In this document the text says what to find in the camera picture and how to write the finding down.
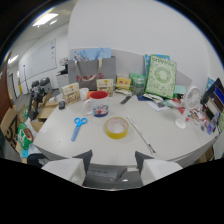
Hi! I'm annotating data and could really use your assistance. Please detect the grey paper gift bag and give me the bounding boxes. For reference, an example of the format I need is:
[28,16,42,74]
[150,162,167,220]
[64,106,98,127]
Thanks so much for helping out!
[67,55,117,91]

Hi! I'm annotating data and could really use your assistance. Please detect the wall whiteboard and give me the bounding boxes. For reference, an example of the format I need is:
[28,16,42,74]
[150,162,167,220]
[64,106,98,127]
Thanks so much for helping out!
[22,38,58,81]

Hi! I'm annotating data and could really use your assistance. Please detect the blue scissors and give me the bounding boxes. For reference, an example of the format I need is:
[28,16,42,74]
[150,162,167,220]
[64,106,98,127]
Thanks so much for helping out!
[70,116,89,142]

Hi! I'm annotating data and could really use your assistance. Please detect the black remote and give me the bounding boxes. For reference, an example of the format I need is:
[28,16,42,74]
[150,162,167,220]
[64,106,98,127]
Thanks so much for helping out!
[120,95,133,105]

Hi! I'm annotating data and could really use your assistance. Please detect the clear glass jar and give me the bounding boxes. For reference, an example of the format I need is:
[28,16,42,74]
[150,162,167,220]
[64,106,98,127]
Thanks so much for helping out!
[132,75,147,96]

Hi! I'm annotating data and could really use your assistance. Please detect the blue picture card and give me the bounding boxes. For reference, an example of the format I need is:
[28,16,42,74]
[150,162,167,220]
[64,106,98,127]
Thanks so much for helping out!
[72,47,112,62]

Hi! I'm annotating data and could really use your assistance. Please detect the long white ruler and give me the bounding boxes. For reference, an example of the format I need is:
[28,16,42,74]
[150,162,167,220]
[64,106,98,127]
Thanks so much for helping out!
[126,115,157,155]

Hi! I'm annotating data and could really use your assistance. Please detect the yellow tape roll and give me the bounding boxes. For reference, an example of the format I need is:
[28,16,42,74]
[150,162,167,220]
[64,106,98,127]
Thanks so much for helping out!
[104,116,130,140]

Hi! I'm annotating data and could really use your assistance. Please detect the small cream printed box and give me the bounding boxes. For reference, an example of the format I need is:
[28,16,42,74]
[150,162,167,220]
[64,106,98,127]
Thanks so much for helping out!
[60,82,82,106]

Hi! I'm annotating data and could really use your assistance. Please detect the black office chair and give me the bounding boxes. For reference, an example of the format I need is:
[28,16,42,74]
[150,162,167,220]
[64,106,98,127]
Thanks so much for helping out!
[27,77,54,122]

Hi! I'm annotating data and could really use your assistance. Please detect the small white desk fan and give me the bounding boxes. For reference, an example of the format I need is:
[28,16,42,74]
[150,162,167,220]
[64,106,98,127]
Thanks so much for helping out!
[174,85,202,130]

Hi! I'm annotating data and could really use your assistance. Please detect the ceiling light panel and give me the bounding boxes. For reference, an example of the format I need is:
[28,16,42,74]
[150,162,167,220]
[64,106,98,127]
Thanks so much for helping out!
[32,12,59,28]

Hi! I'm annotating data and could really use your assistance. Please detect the green patterned book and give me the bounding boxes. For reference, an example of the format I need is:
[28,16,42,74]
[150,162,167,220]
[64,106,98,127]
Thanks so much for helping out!
[144,55,178,100]

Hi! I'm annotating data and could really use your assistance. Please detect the blue book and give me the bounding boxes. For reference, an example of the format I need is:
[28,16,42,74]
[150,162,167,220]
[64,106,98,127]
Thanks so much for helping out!
[143,53,171,77]

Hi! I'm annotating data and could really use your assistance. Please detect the plain white cup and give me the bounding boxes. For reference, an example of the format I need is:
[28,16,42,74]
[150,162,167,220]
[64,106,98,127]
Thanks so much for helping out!
[79,87,90,101]

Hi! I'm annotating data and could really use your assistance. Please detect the white mug red rim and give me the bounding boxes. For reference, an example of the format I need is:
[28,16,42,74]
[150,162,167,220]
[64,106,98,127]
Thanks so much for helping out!
[82,90,110,118]

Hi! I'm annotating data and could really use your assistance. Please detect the yellow printed box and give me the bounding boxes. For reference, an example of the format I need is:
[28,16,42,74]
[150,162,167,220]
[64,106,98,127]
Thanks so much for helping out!
[115,76,132,91]

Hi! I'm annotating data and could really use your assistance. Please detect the green snack bag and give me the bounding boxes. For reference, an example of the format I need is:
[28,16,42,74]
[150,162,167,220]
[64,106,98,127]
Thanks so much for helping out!
[16,121,34,151]

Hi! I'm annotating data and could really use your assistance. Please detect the brown cardboard box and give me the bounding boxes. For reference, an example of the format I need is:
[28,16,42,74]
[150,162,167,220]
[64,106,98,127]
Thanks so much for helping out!
[0,105,22,150]

